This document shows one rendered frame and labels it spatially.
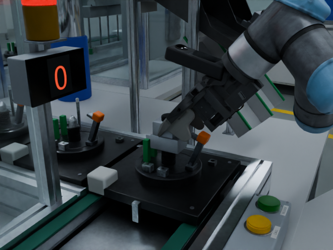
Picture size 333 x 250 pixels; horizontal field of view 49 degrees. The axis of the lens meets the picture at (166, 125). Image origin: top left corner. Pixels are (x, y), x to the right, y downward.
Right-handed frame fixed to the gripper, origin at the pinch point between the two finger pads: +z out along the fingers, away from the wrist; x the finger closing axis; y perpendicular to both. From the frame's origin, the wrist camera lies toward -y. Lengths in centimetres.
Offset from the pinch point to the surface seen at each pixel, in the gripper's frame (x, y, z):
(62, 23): 54, -65, 42
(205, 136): -0.9, 7.0, -5.5
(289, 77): 407, 21, 92
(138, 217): -13.3, 9.8, 9.3
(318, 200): 22.3, 36.0, -2.9
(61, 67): -18.6, -16.0, -5.2
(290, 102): 382, 44, 105
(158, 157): 0.9, 3.7, 7.8
